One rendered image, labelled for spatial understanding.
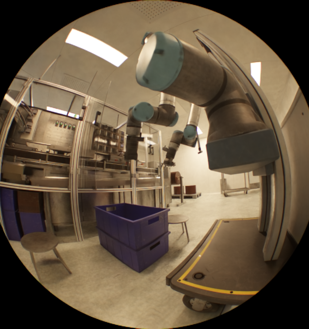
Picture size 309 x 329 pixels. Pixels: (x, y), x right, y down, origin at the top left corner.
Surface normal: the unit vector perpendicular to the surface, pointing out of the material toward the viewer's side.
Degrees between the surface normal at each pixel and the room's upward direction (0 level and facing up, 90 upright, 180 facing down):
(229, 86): 131
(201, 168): 90
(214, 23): 180
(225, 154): 90
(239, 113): 70
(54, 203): 90
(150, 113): 115
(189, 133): 94
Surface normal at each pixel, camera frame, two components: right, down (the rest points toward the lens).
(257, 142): -0.68, -0.10
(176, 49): 0.26, 0.44
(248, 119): -0.36, -0.47
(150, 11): 0.04, 0.98
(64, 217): 0.78, -0.15
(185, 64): 0.27, 0.68
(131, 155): 0.62, 0.19
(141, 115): 0.29, 0.24
